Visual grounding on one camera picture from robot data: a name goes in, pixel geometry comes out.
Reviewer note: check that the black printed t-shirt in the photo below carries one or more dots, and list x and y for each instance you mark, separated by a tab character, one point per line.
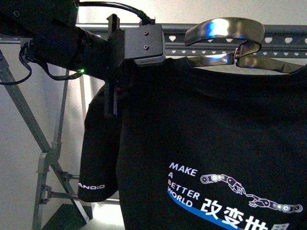
193	149

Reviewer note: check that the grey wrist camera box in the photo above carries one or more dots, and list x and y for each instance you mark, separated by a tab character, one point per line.
145	45

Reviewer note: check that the grey metal clothes rack frame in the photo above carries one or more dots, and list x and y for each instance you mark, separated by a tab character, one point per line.
41	131

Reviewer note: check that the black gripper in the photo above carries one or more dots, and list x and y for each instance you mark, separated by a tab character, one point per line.
118	82

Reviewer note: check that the lower horizontal metal rod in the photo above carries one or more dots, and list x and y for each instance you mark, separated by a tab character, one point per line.
75	197

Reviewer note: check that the perforated grey top rail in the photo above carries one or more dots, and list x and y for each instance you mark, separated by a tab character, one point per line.
280	41

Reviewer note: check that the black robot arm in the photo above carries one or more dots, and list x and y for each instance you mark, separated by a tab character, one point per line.
54	38

